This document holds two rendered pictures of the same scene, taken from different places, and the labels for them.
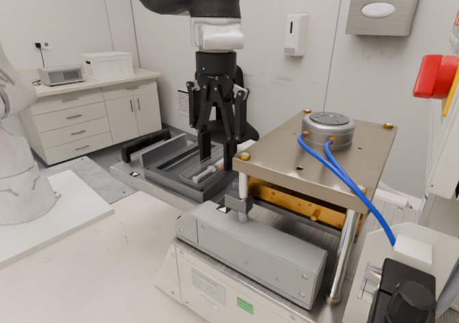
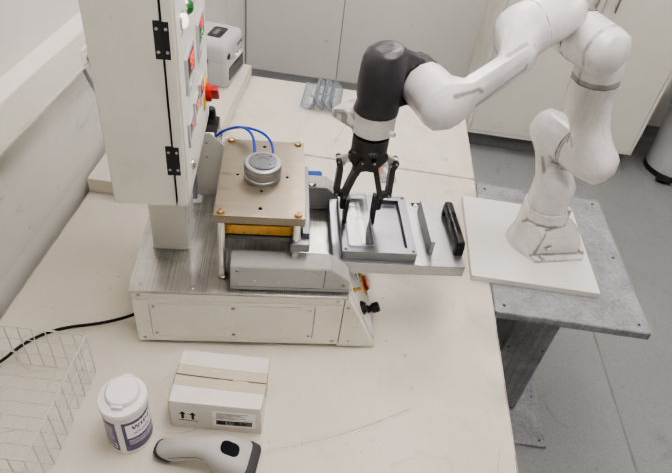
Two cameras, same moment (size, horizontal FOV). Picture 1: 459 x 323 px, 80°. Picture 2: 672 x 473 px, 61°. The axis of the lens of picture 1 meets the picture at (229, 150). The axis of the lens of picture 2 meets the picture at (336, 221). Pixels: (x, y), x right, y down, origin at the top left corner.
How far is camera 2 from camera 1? 1.52 m
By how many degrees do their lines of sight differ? 103
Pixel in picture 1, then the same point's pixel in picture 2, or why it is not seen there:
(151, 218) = (432, 291)
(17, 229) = (500, 226)
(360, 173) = (232, 152)
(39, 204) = (514, 234)
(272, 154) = (285, 151)
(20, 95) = (569, 158)
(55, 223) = (486, 242)
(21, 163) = (531, 197)
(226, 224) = not seen: hidden behind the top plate
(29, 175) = (527, 210)
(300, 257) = not seen: hidden behind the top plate
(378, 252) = (217, 150)
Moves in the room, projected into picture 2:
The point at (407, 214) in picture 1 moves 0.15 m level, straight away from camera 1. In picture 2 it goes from (186, 282) to (168, 339)
